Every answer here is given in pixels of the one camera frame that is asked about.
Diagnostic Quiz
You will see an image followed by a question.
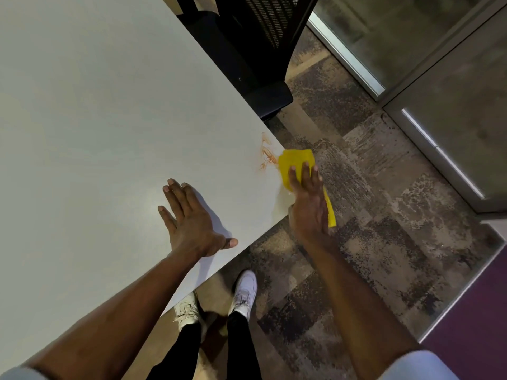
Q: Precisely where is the person's right hand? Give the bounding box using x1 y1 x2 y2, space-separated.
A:
288 161 337 243

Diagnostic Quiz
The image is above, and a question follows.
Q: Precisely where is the person's left hand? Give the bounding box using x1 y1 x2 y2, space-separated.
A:
158 179 239 258

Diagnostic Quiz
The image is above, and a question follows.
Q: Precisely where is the yellow cleaning cloth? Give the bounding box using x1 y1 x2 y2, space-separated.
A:
277 149 337 229

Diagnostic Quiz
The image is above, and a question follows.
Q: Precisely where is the person's right forearm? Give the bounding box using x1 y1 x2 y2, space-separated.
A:
300 232 421 380

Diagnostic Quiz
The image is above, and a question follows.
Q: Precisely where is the person's left forearm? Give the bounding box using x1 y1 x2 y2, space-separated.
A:
23 245 208 380

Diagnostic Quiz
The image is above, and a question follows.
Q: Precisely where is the orange sauce stain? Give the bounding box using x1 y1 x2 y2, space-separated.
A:
259 132 280 171

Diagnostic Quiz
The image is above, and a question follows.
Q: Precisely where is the white right shoe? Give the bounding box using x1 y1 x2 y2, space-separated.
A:
228 270 258 322

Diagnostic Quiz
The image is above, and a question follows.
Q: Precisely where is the white shoe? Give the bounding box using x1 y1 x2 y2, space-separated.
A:
228 270 258 322
173 291 201 333

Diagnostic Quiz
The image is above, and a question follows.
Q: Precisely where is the white left shoe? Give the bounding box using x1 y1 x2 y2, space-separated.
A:
173 291 201 333

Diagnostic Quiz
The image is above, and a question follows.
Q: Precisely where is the black right trouser leg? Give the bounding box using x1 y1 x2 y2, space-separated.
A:
226 311 263 380

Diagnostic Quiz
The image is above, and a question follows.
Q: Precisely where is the black trouser leg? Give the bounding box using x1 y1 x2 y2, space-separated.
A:
226 311 263 380
146 322 203 380

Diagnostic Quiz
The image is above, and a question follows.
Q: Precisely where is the black left trouser leg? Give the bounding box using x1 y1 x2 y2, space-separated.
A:
146 322 203 380

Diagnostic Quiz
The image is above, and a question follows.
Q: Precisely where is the black mesh office chair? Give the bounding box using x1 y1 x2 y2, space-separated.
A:
174 0 321 121

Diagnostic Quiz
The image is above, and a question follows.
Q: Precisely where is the white left sleeve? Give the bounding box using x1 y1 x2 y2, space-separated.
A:
0 365 50 380

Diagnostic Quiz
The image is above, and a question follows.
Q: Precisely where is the white sleeve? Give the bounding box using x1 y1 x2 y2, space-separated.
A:
377 350 461 380
0 365 50 380

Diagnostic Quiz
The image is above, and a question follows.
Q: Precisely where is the white right sleeve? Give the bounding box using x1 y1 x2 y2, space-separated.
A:
377 350 461 380

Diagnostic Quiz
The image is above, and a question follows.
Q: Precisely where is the frosted glass wall panel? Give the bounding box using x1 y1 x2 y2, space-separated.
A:
307 0 500 105

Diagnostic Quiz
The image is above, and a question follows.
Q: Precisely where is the glass door with metal frame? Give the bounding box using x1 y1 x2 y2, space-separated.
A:
383 7 507 215

